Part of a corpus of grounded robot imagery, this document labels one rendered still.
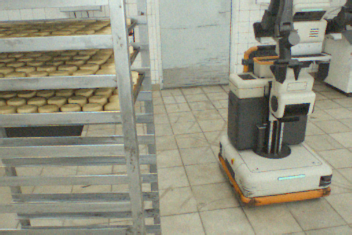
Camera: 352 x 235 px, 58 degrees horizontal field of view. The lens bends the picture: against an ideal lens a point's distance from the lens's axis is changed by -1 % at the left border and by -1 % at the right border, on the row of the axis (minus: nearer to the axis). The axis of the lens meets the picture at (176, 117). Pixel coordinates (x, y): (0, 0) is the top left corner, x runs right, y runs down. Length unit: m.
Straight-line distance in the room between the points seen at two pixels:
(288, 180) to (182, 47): 2.84
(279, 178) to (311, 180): 0.23
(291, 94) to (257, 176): 0.56
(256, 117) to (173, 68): 2.50
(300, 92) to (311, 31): 0.35
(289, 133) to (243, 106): 0.44
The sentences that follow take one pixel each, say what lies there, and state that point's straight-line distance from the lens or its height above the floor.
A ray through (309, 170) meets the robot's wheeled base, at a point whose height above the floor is 0.27.
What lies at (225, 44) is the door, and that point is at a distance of 4.70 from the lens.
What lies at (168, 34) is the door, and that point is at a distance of 4.50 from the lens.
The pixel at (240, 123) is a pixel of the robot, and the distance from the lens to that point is 2.27.
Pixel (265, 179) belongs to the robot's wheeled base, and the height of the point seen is 0.25.
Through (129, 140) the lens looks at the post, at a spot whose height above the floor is 1.09.
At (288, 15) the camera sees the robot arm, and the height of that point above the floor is 1.28.
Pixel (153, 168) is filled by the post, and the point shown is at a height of 0.73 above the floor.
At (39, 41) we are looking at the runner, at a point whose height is 1.33.
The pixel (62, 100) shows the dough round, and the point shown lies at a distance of 0.92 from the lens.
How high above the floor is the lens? 1.44
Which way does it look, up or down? 23 degrees down
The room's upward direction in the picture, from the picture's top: 2 degrees counter-clockwise
